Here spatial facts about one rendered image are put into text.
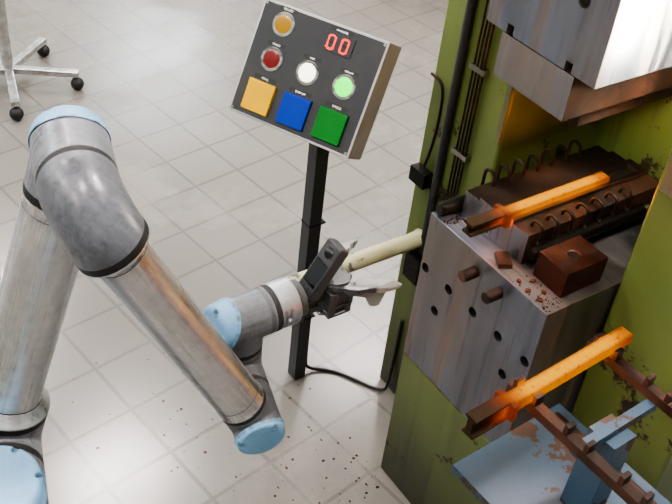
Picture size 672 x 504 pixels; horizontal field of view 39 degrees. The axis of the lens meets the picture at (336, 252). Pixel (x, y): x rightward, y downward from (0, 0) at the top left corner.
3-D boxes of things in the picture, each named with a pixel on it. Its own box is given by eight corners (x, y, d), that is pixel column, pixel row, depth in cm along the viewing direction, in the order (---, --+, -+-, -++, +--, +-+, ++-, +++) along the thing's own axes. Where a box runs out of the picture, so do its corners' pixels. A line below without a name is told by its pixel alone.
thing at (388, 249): (284, 303, 234) (285, 287, 230) (273, 290, 237) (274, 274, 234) (424, 251, 255) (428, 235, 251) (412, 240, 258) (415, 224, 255)
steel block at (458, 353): (501, 455, 219) (547, 315, 191) (402, 351, 242) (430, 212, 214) (662, 370, 246) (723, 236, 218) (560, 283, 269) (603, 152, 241)
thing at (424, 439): (464, 569, 249) (501, 456, 219) (379, 467, 272) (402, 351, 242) (611, 482, 276) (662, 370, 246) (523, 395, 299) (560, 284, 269)
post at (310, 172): (294, 380, 294) (325, 69, 226) (287, 372, 297) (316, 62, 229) (304, 376, 296) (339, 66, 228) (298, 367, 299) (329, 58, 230)
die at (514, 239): (520, 264, 203) (529, 233, 197) (461, 213, 215) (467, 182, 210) (652, 211, 223) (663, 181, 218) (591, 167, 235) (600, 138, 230)
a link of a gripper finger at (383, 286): (398, 302, 185) (350, 297, 185) (402, 279, 181) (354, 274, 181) (398, 313, 183) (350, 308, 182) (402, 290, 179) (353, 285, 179)
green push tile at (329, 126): (337, 146, 220) (347, 116, 218) (309, 135, 222) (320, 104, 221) (340, 147, 221) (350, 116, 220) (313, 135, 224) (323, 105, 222)
